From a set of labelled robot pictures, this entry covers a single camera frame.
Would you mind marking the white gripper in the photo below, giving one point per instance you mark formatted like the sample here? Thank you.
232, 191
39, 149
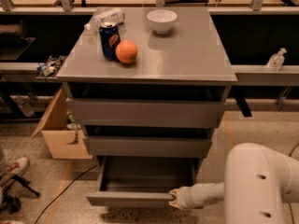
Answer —
187, 197

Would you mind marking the grey bottom drawer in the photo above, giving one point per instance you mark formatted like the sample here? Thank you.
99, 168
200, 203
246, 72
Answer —
141, 182

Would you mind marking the grey drawer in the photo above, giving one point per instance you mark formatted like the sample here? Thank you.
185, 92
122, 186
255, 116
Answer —
147, 147
146, 113
141, 182

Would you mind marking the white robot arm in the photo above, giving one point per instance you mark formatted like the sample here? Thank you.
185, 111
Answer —
257, 182

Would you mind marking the grey middle drawer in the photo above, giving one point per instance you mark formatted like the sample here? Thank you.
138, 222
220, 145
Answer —
147, 147

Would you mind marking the grey drawer cabinet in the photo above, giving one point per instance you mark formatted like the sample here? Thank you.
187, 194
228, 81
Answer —
189, 64

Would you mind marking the grey top drawer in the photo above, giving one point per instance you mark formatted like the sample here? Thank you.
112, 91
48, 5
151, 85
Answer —
146, 113

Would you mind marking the cardboard box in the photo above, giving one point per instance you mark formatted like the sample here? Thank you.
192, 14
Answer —
61, 142

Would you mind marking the orange fruit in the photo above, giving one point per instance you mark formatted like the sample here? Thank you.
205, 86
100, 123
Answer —
126, 51

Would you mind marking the white sneaker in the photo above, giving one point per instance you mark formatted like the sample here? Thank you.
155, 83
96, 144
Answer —
18, 167

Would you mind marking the black tripod stand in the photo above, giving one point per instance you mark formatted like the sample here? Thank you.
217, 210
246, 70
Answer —
11, 195

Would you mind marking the hand sanitizer bottle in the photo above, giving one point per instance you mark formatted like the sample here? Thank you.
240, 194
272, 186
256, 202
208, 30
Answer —
276, 60

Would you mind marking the blue pepsi can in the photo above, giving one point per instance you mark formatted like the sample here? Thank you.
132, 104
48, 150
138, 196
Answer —
110, 39

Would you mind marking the white bowl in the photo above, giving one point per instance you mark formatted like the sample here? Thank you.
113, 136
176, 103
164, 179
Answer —
161, 21

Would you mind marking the clutter on shelf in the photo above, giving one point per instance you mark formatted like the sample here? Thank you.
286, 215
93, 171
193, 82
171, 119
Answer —
51, 66

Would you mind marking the clear plastic bottle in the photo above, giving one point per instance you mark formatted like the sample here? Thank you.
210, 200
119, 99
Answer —
113, 16

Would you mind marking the long grey shelf rail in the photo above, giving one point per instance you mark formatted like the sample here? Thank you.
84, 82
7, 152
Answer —
247, 75

